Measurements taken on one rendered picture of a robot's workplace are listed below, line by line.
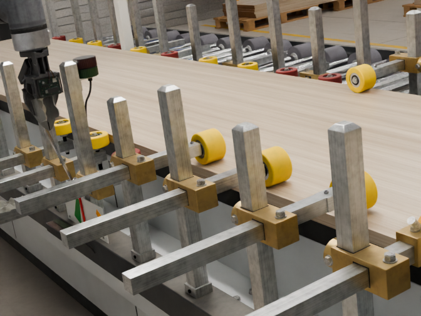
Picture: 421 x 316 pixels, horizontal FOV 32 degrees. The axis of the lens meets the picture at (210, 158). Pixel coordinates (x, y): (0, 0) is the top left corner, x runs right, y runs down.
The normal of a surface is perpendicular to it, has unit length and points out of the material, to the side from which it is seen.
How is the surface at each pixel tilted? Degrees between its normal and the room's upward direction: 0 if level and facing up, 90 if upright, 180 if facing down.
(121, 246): 0
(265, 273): 90
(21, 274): 0
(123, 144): 90
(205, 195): 90
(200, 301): 0
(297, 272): 90
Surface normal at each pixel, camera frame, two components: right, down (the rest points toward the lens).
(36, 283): -0.13, -0.94
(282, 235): 0.56, 0.19
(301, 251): -0.82, 0.28
